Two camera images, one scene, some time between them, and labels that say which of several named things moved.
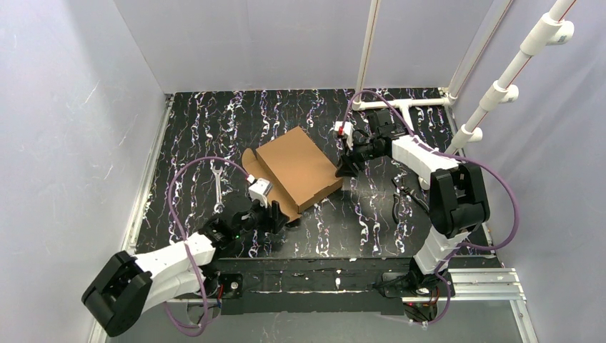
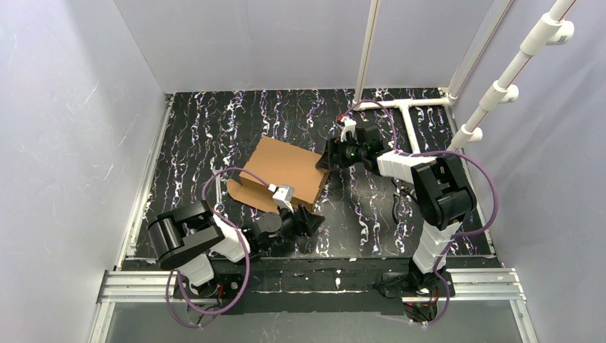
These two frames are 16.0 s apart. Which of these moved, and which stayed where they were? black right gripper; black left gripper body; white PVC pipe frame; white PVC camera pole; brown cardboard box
Moved: black left gripper body; black right gripper; brown cardboard box
Stayed: white PVC camera pole; white PVC pipe frame
